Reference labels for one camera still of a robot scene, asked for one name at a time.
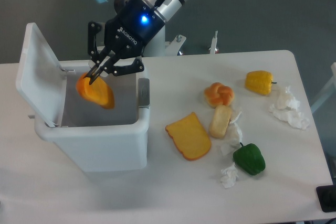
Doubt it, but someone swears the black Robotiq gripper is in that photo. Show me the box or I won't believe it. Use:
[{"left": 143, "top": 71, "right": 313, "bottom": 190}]
[{"left": 87, "top": 0, "right": 165, "bottom": 85}]

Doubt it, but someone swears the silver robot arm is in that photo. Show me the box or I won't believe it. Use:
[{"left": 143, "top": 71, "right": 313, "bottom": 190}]
[{"left": 86, "top": 0, "right": 187, "bottom": 84}]

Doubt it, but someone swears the white trash can lid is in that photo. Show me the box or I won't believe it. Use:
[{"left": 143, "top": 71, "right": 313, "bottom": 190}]
[{"left": 16, "top": 23, "right": 76, "bottom": 127}]

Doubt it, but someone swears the white trash can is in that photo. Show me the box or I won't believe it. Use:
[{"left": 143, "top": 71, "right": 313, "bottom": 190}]
[{"left": 35, "top": 60, "right": 150, "bottom": 172}]

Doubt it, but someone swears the round braided bread roll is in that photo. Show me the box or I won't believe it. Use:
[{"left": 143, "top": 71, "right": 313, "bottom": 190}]
[{"left": 204, "top": 82, "right": 235, "bottom": 108}]

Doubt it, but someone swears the pale rectangular bread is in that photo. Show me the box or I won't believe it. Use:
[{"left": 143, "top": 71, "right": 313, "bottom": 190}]
[{"left": 209, "top": 105, "right": 232, "bottom": 138}]

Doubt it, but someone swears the crumpled tissue under bread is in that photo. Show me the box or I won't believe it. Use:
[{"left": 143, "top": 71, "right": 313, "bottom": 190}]
[{"left": 220, "top": 106, "right": 243, "bottom": 156}]

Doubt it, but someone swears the orange toast slice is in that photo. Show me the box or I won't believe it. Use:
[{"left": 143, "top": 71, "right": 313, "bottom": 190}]
[{"left": 165, "top": 112, "right": 212, "bottom": 161}]

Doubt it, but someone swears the yellow bell pepper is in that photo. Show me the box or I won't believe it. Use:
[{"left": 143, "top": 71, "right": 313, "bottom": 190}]
[{"left": 245, "top": 70, "right": 276, "bottom": 95}]

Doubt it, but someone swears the small crumpled white tissue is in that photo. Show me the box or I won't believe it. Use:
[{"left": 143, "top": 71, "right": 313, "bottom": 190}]
[{"left": 219, "top": 162, "right": 238, "bottom": 189}]

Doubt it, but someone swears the green bell pepper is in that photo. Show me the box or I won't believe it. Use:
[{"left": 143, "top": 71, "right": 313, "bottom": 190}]
[{"left": 233, "top": 143, "right": 266, "bottom": 176}]

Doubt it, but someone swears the large crumpled white tissue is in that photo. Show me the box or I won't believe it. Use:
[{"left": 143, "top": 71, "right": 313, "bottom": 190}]
[{"left": 268, "top": 86, "right": 310, "bottom": 130}]

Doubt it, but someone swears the black device at edge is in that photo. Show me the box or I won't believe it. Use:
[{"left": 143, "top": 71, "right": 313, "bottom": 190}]
[{"left": 316, "top": 185, "right": 335, "bottom": 212}]

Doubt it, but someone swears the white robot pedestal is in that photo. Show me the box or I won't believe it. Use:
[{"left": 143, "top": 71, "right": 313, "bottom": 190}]
[{"left": 114, "top": 0, "right": 165, "bottom": 57}]

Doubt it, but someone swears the white metal base frame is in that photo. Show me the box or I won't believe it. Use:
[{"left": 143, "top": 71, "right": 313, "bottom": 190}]
[{"left": 164, "top": 30, "right": 219, "bottom": 56}]

